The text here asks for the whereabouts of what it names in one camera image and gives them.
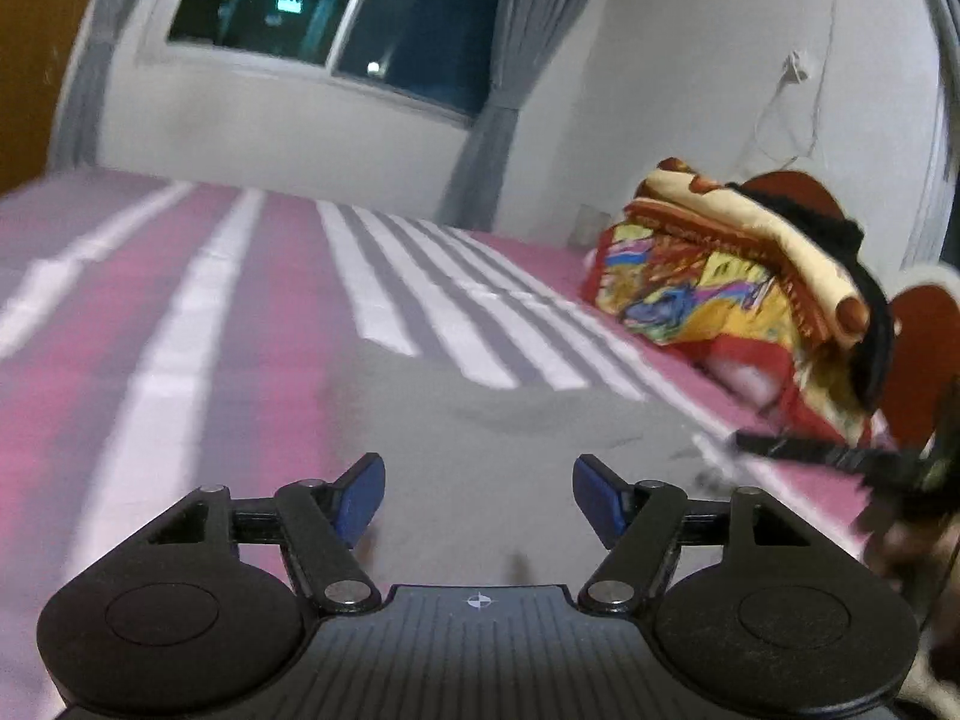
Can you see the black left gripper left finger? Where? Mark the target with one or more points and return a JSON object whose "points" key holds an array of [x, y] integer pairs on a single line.
{"points": [[315, 524]]}

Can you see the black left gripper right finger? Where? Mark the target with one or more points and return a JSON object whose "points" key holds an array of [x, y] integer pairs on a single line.
{"points": [[645, 527]]}

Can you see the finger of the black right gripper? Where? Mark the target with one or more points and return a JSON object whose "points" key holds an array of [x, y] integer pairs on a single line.
{"points": [[923, 487]]}

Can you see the grey pants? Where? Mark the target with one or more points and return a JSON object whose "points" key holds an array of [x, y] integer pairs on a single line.
{"points": [[478, 488]]}

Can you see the red wooden headboard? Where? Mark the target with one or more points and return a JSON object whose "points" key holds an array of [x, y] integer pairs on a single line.
{"points": [[906, 365]]}

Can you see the white pillow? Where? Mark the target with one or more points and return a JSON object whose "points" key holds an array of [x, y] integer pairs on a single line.
{"points": [[747, 382]]}

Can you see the colourful red yellow pillow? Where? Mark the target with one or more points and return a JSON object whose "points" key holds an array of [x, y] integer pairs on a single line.
{"points": [[695, 302]]}

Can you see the pink striped bed sheet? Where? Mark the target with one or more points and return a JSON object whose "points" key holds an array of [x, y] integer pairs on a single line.
{"points": [[159, 336]]}

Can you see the cream red folded blanket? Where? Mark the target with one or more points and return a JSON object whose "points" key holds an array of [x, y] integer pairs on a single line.
{"points": [[823, 290]]}

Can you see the grey curtain right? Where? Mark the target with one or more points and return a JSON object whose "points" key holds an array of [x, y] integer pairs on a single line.
{"points": [[526, 35]]}

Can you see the grey curtain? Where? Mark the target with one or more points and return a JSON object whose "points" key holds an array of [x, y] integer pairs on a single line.
{"points": [[526, 35], [78, 121]]}

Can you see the grey curtain left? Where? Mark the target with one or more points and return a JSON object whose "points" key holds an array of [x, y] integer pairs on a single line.
{"points": [[78, 121]]}

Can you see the brown wooden wardrobe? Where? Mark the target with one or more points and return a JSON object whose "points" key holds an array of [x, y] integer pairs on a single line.
{"points": [[37, 37]]}

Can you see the window with white frame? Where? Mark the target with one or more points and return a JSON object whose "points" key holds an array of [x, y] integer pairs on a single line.
{"points": [[430, 54]]}

